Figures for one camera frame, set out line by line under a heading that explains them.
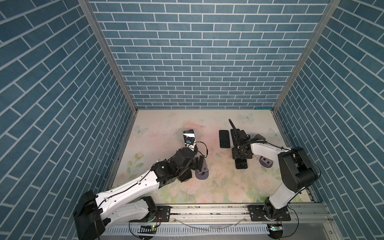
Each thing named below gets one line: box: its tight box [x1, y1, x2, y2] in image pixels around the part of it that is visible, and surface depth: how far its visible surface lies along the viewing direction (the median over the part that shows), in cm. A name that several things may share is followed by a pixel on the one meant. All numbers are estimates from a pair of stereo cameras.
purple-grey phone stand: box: [195, 158, 209, 180], surface depth 84 cm
